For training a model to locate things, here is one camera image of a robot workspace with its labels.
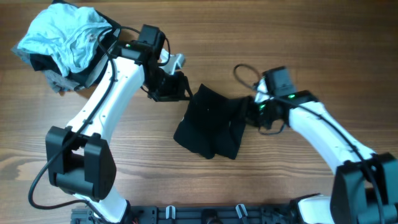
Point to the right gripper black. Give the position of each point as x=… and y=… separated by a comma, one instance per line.
x=266, y=124

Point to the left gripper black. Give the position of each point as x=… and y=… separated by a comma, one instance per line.
x=176, y=90

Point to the black t-shirt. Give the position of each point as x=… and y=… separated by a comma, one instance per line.
x=213, y=124

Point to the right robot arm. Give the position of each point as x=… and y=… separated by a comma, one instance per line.
x=365, y=182

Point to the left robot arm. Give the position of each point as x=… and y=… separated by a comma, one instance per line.
x=79, y=160

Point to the black folded garment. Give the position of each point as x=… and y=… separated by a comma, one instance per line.
x=87, y=77

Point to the light blue garment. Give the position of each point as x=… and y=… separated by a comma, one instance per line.
x=66, y=33

